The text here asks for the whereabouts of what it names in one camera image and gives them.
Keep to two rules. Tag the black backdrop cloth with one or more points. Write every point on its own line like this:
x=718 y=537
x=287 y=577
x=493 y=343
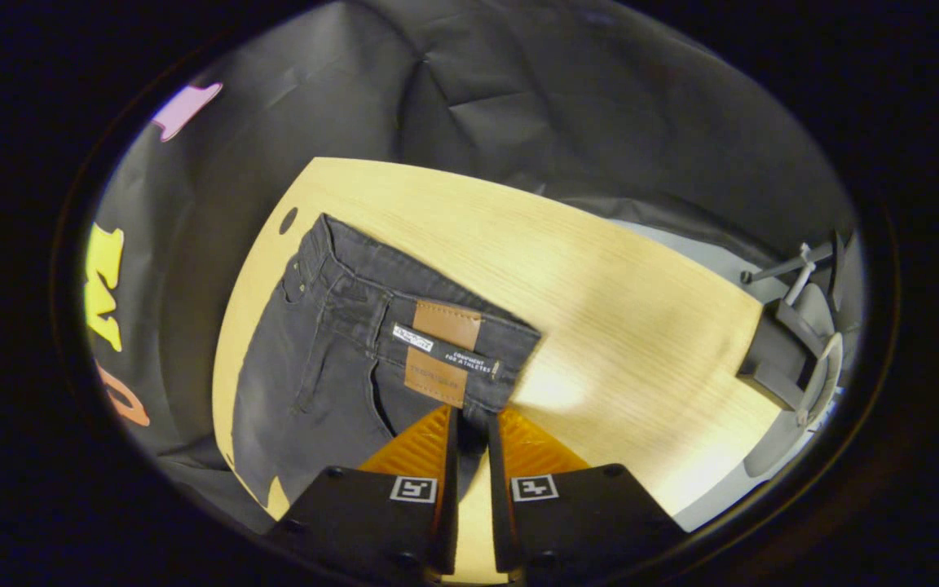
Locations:
x=518 y=81

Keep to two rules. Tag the dark grey jeans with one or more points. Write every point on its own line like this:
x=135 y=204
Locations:
x=331 y=367

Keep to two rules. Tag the grey metal rod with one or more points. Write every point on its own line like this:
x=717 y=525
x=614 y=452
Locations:
x=779 y=267

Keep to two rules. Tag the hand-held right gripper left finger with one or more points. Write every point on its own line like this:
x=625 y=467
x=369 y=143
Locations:
x=447 y=505

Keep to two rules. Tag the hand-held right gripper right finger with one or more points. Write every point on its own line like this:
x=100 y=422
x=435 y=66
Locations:
x=500 y=522

